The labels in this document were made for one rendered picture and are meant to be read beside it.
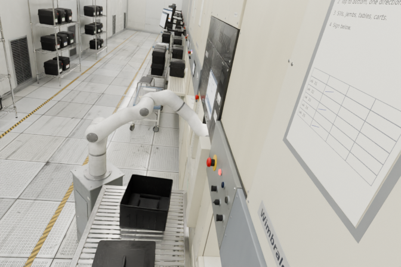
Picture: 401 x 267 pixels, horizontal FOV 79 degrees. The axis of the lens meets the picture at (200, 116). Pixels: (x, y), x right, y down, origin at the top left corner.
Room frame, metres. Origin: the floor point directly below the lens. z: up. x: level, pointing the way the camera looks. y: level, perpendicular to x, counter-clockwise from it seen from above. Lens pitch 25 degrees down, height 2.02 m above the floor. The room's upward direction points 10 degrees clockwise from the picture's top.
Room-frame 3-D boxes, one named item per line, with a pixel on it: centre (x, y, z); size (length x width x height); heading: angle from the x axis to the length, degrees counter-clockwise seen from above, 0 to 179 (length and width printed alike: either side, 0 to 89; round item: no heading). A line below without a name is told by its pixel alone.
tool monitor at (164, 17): (4.72, 0.79, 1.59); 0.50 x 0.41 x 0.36; 99
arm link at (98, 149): (1.48, 0.69, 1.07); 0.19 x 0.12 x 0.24; 9
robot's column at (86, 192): (1.44, 0.69, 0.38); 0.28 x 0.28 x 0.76; 54
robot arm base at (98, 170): (1.44, 0.69, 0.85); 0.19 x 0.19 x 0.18
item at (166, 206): (1.16, 0.24, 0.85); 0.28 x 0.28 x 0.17; 3
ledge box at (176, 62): (4.24, 0.55, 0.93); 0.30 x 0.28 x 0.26; 6
